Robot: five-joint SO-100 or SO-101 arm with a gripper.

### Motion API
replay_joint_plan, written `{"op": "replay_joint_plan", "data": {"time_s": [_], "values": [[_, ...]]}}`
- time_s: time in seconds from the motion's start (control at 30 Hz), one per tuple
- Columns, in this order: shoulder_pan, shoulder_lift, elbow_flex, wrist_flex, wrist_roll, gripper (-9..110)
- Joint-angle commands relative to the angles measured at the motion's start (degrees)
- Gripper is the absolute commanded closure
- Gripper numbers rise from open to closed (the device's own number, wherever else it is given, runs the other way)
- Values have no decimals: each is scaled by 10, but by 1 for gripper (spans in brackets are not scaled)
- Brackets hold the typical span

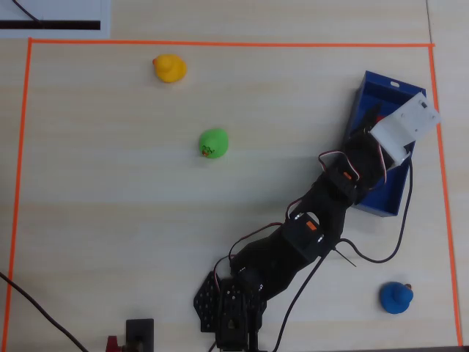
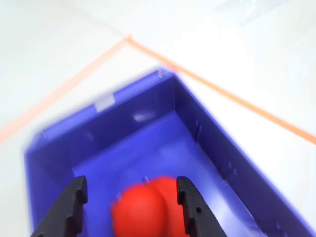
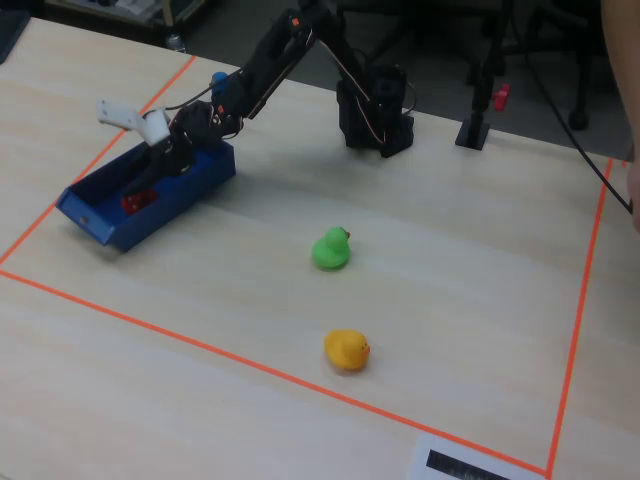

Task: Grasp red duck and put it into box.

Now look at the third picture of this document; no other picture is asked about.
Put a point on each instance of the white paper with black bar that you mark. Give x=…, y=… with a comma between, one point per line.
x=419, y=460

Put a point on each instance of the dark blue tray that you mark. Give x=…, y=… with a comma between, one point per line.
x=10, y=35

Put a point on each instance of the orange tape outline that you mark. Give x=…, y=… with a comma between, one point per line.
x=150, y=327

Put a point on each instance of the red clamp knob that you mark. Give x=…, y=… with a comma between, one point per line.
x=501, y=97

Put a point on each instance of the yellow rubber duck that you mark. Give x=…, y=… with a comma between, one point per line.
x=346, y=349

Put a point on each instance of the blue plastic box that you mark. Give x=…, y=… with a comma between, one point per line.
x=150, y=225

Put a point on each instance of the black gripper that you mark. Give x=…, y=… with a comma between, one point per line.
x=169, y=156

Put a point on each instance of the person's hand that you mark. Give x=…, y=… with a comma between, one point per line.
x=636, y=195

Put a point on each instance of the red rubber duck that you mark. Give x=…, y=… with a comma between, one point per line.
x=139, y=204

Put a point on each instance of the person's bare forearm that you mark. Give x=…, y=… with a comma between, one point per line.
x=625, y=60

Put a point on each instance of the blue rubber duck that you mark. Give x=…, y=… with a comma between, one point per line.
x=219, y=79

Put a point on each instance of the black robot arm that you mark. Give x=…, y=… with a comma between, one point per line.
x=280, y=55

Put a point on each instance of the green rubber duck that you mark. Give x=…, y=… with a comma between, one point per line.
x=330, y=250

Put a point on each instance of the black camera stand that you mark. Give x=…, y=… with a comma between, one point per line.
x=472, y=132

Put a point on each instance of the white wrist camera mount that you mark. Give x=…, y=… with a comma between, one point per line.
x=120, y=112

